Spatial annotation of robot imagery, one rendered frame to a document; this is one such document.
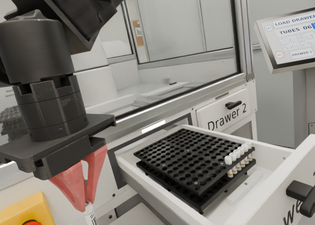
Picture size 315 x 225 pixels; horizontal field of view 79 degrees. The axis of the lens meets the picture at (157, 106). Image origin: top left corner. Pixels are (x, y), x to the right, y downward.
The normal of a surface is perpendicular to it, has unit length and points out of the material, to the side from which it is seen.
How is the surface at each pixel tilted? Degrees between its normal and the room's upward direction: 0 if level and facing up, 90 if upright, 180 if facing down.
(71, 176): 114
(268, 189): 0
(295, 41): 50
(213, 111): 90
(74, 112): 92
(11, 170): 90
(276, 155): 90
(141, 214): 0
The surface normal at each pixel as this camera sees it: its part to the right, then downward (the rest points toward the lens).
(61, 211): 0.58, 0.09
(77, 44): -0.18, 0.87
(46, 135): 0.10, 0.25
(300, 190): -0.20, -0.95
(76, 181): 0.84, 0.36
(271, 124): -0.72, 0.32
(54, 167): 0.84, 0.01
